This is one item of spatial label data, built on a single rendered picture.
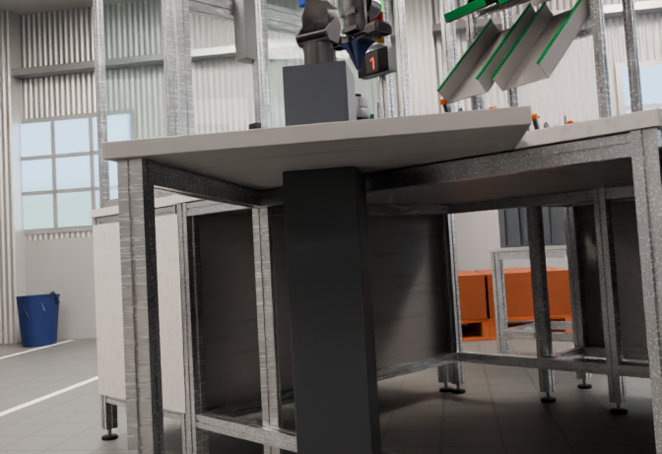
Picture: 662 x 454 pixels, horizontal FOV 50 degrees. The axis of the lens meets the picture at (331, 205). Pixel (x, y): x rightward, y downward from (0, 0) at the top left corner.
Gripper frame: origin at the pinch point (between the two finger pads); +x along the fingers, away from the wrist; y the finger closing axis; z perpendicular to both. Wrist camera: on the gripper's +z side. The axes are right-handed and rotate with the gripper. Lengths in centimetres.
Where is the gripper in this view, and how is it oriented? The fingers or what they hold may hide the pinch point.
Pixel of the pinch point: (358, 56)
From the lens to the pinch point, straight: 181.9
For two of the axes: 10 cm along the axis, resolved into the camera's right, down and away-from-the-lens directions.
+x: 0.6, 10.0, -0.5
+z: 7.2, -0.1, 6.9
